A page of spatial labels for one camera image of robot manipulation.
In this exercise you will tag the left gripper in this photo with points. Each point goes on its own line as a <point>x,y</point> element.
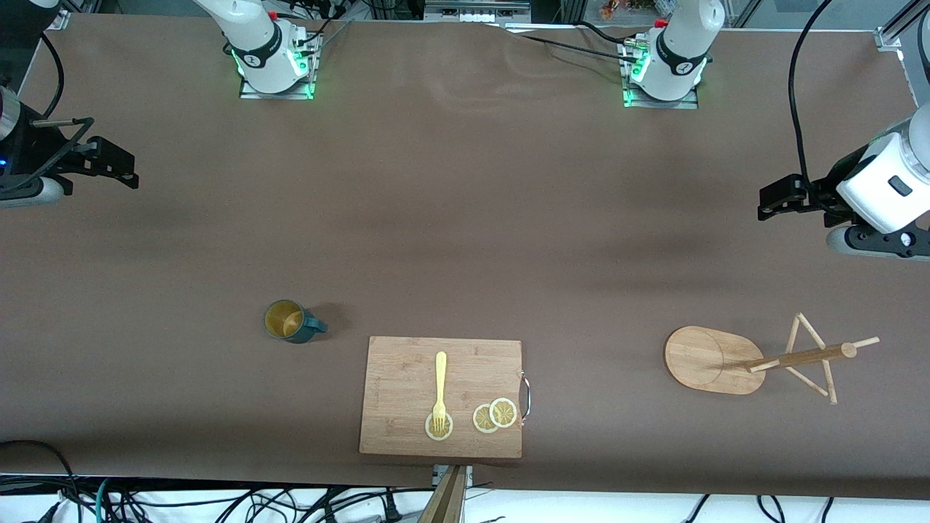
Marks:
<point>819,193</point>

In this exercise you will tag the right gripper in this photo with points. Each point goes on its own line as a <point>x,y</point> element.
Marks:
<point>30,147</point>

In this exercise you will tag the teal mug with gold inside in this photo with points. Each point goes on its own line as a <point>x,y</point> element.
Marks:
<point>301,334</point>

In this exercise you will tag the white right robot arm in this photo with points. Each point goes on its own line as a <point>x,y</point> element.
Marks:
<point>258,43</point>

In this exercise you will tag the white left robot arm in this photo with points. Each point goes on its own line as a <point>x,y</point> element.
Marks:
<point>683,51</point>

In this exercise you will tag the wooden cup rack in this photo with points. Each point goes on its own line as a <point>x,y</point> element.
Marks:
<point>701,359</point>

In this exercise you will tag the orange background item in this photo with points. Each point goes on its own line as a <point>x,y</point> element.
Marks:
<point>610,9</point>

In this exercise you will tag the lemon slice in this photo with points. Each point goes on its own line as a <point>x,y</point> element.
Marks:
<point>447,431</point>
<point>481,420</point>
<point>503,412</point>

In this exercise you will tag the bamboo cutting board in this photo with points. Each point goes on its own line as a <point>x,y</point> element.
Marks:
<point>399,392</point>

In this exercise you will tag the grey power strip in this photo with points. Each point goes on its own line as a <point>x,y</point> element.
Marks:
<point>476,13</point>

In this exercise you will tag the yellow plastic fork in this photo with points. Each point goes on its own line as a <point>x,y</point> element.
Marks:
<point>440,378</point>

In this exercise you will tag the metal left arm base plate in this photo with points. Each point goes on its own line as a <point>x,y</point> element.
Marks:
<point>683,104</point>

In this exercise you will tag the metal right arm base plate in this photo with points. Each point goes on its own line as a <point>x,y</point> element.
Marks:
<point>251,94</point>

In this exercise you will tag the aluminium frame corner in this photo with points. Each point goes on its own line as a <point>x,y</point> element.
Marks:
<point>890,36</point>
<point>62,18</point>

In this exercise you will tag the metal post bracket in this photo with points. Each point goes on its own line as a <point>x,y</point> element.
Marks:
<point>438,476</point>

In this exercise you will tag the wooden post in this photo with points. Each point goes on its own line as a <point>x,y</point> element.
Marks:
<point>445,505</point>

